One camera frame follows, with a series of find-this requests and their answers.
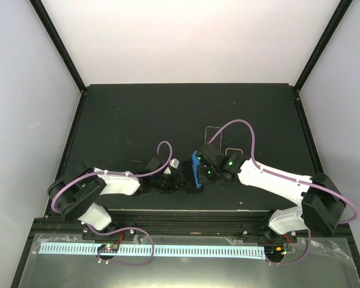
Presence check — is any beige phone case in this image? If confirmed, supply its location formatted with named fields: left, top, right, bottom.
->
left=225, top=148, right=244, bottom=157

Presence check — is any pink phone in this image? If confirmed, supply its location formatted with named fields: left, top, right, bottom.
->
left=204, top=127, right=223, bottom=150

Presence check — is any black phone case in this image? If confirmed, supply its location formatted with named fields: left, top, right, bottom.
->
left=181, top=161, right=198, bottom=194

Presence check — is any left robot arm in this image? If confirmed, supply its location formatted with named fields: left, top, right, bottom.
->
left=47, top=155, right=187, bottom=239

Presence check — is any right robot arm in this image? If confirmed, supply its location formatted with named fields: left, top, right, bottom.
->
left=191, top=143, right=346, bottom=242

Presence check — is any left control board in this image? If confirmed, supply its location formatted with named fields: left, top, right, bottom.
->
left=97, top=244, right=119, bottom=254

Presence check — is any control board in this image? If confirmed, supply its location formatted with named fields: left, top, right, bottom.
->
left=265, top=246, right=289, bottom=256
left=97, top=244, right=119, bottom=254

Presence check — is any right control board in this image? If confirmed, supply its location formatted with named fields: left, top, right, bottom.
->
left=265, top=246, right=289, bottom=256

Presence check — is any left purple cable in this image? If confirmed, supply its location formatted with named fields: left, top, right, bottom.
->
left=52, top=140, right=173, bottom=238

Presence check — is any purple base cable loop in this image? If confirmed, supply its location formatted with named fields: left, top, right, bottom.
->
left=95, top=226, right=155, bottom=266

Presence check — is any white slotted cable duct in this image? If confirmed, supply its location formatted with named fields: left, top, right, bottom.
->
left=38, top=242, right=266, bottom=260

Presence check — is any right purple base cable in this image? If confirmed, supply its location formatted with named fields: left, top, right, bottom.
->
left=265, top=229, right=312, bottom=267

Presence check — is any right black frame post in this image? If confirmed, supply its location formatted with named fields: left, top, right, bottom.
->
left=294, top=0, right=353, bottom=92

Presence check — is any black frame post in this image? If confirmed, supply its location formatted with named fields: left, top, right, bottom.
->
left=29, top=0, right=86, bottom=92
left=294, top=0, right=353, bottom=92

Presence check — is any left black frame post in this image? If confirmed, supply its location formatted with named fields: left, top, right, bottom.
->
left=29, top=0, right=86, bottom=92

